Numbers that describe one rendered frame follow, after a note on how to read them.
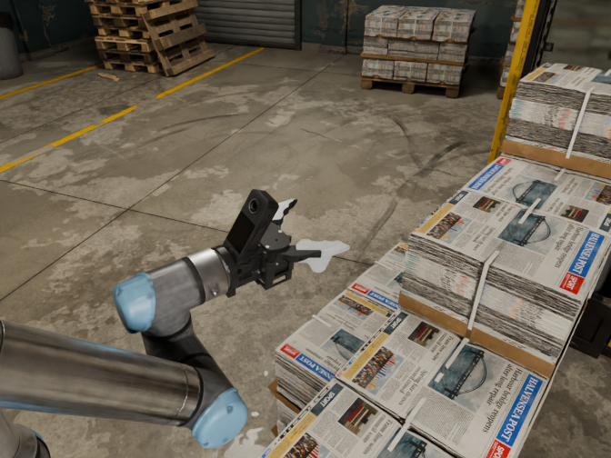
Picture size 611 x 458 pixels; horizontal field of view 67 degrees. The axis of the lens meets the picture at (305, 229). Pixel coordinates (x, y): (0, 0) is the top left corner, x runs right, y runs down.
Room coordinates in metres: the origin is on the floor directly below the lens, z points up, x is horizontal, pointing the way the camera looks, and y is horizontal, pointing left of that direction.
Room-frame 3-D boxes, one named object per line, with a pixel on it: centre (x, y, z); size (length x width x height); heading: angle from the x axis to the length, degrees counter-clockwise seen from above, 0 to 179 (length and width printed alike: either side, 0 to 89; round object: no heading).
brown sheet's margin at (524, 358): (0.89, -0.47, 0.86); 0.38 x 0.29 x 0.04; 51
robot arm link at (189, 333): (0.49, 0.20, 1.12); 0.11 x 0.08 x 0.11; 37
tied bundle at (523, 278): (0.89, -0.47, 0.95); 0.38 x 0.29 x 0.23; 51
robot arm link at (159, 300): (0.50, 0.21, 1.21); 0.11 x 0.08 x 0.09; 127
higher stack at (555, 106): (1.34, -0.85, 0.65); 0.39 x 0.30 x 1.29; 50
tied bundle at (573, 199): (1.11, -0.66, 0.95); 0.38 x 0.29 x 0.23; 50
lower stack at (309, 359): (1.15, -0.26, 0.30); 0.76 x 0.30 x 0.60; 140
